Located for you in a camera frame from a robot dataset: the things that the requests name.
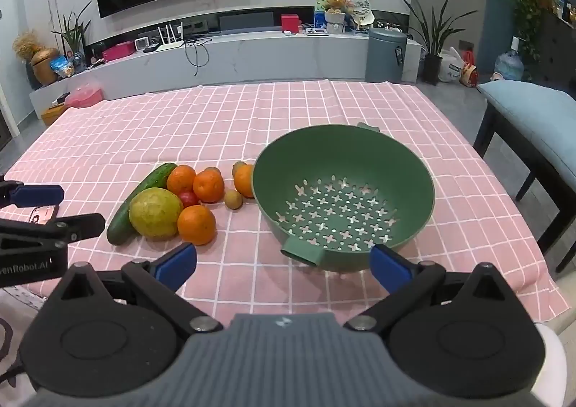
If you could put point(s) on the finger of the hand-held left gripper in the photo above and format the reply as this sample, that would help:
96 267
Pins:
36 195
72 228

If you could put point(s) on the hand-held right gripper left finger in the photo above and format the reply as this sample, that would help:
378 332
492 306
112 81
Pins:
175 264

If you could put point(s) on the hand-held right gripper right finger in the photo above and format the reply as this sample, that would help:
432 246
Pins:
389 267

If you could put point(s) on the green cucumber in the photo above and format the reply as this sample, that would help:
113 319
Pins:
119 227

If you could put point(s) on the red tomato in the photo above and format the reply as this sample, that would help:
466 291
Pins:
189 199

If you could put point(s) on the orange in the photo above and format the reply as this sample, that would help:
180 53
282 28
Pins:
196 225
245 181
181 179
209 186

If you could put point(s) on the green plastic colander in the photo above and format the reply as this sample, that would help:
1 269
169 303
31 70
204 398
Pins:
342 155

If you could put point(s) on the yellow box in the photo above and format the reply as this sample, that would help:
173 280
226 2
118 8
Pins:
53 114

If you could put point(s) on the pink plastic storage box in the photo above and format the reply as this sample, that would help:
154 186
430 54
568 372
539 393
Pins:
85 96

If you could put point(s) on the golden round vase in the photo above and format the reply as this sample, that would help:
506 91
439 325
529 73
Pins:
44 67

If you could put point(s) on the blue snack bag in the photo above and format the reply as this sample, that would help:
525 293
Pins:
62 66

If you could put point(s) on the dried grass bunch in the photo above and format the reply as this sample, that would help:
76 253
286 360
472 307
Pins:
26 45

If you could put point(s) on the small green potted plant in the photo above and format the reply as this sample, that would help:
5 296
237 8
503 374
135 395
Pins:
74 36

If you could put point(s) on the pink flat box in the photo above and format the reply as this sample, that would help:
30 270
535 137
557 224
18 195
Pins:
118 51

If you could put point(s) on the pink checked tablecloth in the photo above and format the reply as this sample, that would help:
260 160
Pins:
315 119

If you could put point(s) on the small white desk clock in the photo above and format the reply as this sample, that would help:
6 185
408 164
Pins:
142 44

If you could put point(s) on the white router with antennas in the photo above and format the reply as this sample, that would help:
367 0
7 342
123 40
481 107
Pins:
171 45

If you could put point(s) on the long-leaf plant in black pot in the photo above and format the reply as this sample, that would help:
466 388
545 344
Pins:
431 69

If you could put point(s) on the white plastic bag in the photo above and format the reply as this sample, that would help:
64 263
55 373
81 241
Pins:
450 67

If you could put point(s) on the orange and red bag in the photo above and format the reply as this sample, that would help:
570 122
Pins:
469 74

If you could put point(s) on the grey pedal trash bin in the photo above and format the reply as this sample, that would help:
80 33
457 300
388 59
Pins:
384 56

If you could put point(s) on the black bench with blue cushion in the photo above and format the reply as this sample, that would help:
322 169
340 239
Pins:
535 114

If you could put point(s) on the small pink appliance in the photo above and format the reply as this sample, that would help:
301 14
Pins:
497 76

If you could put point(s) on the white television cabinet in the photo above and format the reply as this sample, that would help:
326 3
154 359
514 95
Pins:
279 56

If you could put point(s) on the large blue water bottle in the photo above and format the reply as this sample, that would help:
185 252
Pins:
509 65

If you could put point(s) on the white sun hat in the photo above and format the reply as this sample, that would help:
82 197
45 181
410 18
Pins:
365 19

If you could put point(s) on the white knitted pot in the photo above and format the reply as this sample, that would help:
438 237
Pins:
335 23

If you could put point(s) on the red box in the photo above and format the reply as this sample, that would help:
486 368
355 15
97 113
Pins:
291 23

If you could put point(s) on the brown teddy bear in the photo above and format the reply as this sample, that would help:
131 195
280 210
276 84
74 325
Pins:
335 2

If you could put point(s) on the dark sideboard cabinet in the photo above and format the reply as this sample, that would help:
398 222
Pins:
558 51

